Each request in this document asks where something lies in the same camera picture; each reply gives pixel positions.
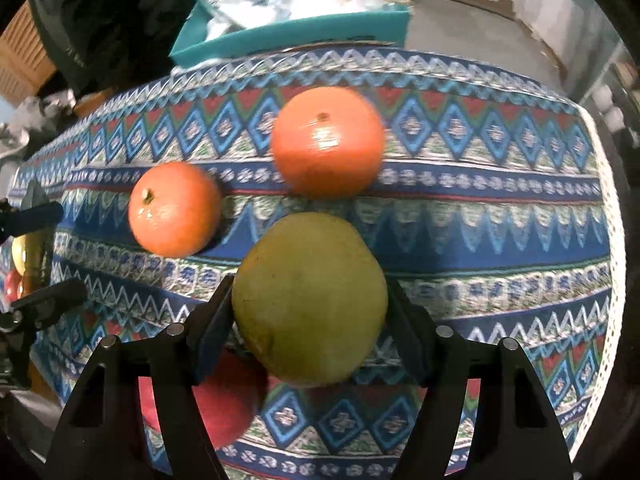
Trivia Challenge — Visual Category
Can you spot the large orange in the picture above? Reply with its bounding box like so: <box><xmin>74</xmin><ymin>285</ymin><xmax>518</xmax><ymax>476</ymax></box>
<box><xmin>128</xmin><ymin>161</ymin><xmax>224</xmax><ymax>259</ymax></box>
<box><xmin>271</xmin><ymin>86</ymin><xmax>387</xmax><ymax>197</ymax></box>

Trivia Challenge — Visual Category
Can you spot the dark glass bowl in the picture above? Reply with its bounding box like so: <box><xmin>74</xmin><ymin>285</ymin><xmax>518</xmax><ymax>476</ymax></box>
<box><xmin>0</xmin><ymin>225</ymin><xmax>56</xmax><ymax>311</ymax></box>

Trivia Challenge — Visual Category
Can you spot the yellow pear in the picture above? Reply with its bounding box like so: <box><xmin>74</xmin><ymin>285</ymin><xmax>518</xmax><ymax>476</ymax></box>
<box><xmin>231</xmin><ymin>211</ymin><xmax>390</xmax><ymax>388</ymax></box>

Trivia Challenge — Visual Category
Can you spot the teal box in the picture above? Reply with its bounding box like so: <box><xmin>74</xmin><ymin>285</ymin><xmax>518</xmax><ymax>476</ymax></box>
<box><xmin>169</xmin><ymin>0</ymin><xmax>414</xmax><ymax>68</ymax></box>

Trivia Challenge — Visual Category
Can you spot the yellow-green apple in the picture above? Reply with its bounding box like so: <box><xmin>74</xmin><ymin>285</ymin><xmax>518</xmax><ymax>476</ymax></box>
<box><xmin>11</xmin><ymin>232</ymin><xmax>43</xmax><ymax>278</ymax></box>

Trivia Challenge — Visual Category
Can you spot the grey shoe rack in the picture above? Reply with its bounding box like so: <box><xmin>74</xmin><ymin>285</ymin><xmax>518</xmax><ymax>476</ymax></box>
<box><xmin>590</xmin><ymin>55</ymin><xmax>640</xmax><ymax>153</ymax></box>

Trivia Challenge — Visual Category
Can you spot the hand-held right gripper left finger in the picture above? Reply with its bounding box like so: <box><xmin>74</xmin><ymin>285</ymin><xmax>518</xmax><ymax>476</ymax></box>
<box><xmin>44</xmin><ymin>274</ymin><xmax>236</xmax><ymax>480</ymax></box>

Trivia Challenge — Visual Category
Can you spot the blue patterned tablecloth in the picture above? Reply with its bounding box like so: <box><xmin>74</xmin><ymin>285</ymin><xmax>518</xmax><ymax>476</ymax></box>
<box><xmin>0</xmin><ymin>47</ymin><xmax>628</xmax><ymax>478</ymax></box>

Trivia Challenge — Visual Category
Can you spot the wooden louvered cabinet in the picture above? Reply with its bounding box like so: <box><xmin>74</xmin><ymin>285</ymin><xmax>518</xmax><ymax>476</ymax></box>
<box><xmin>0</xmin><ymin>7</ymin><xmax>57</xmax><ymax>97</ymax></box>

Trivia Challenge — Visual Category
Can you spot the red apple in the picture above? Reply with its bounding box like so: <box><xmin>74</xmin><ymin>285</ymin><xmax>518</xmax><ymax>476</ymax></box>
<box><xmin>139</xmin><ymin>350</ymin><xmax>268</xmax><ymax>452</ymax></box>

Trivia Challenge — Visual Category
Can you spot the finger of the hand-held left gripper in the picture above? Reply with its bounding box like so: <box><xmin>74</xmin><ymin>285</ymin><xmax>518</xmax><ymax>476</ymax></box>
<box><xmin>10</xmin><ymin>279</ymin><xmax>89</xmax><ymax>321</ymax></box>
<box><xmin>0</xmin><ymin>202</ymin><xmax>64</xmax><ymax>241</ymax></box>

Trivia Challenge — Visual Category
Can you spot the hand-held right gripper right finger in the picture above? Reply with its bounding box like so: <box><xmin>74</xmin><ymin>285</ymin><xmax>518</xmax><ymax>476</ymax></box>
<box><xmin>384</xmin><ymin>277</ymin><xmax>573</xmax><ymax>480</ymax></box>

